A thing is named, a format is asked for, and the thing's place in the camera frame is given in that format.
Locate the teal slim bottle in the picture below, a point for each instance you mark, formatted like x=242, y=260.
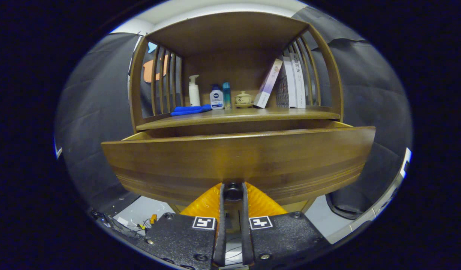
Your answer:
x=227, y=95

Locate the wooden countertop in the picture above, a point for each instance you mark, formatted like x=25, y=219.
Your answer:
x=238, y=114

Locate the wooden cabinet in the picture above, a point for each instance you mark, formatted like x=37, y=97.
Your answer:
x=230, y=33

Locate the blue folded cloth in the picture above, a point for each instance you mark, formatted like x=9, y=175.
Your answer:
x=189, y=110

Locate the white pump bottle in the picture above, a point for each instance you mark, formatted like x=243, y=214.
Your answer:
x=194, y=95

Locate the beige lidded teacup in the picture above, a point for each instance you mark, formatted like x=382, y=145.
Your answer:
x=244, y=100

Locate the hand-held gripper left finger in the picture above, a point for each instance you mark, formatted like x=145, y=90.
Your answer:
x=219, y=232

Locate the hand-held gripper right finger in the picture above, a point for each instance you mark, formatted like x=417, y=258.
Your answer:
x=246, y=232

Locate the white book black lettering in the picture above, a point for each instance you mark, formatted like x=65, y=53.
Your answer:
x=299, y=82

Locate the black drawer knob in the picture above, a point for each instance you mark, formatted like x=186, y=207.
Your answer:
x=233, y=192

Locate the purple white book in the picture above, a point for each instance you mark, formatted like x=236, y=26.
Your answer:
x=268, y=84

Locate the white blue lotion bottle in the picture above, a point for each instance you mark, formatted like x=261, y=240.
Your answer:
x=216, y=99

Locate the wooden drawer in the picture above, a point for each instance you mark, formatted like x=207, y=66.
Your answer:
x=238, y=161

